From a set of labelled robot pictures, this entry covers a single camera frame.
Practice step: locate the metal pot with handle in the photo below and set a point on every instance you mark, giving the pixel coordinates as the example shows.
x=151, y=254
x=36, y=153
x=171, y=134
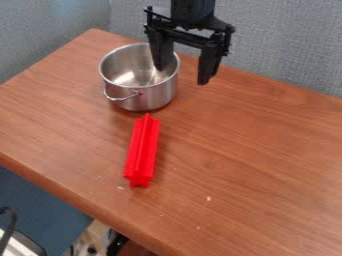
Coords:
x=135, y=86

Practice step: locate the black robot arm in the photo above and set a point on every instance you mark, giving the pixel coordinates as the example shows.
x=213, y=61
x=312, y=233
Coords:
x=191, y=25

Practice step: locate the white object under table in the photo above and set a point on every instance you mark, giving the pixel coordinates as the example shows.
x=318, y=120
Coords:
x=22, y=246

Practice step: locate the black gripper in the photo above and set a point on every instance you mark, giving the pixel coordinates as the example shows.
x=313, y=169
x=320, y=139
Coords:
x=189, y=24

